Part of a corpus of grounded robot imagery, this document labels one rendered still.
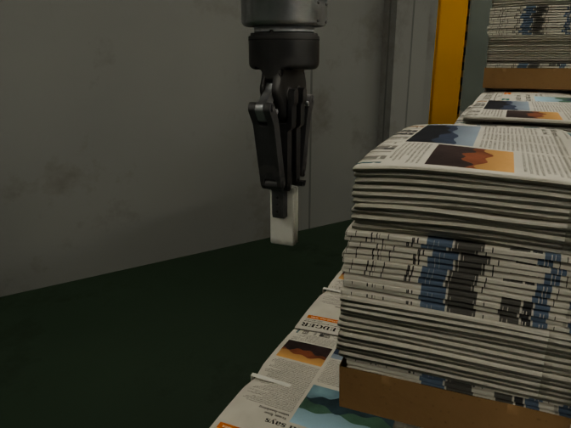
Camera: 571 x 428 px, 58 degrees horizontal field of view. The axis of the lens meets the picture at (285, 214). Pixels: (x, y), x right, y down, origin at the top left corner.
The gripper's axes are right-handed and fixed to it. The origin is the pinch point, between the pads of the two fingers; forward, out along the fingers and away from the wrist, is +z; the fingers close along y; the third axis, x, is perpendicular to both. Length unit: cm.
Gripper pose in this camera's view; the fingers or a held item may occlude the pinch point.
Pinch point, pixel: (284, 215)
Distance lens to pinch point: 60.1
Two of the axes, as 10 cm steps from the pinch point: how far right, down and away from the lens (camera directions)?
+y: 4.0, -2.8, 8.7
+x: -9.2, -1.2, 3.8
